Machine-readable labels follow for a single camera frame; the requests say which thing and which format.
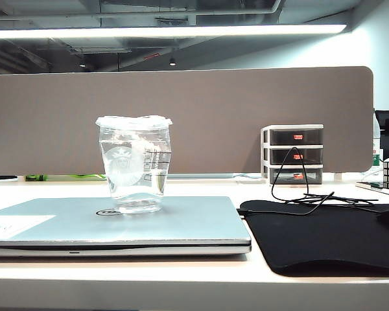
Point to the white drawer organizer frame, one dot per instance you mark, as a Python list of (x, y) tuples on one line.
[(265, 152)]

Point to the grey translucent drawer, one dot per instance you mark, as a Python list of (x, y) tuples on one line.
[(314, 176), (280, 136), (276, 156)]

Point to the green flat item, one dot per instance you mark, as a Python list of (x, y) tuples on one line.
[(84, 177)]

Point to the long ceiling light strip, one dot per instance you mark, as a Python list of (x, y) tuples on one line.
[(165, 31)]

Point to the clear bottle green label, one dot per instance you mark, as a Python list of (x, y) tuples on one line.
[(376, 158)]

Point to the white sticker on laptop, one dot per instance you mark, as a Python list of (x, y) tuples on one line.
[(19, 223)]

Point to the silver Dell laptop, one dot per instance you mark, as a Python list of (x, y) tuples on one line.
[(181, 226)]

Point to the white flat tray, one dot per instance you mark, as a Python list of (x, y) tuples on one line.
[(369, 186)]

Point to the white divider foot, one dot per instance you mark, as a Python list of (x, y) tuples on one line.
[(339, 176)]

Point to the brown desk divider panel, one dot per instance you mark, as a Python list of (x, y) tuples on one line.
[(214, 107)]

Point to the black mouse pad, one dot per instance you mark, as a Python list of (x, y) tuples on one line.
[(311, 241)]

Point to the clear plastic coffee cup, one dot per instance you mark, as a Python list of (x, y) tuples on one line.
[(133, 168)]

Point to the small ceiling spot lamp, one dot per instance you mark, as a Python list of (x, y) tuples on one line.
[(172, 61)]

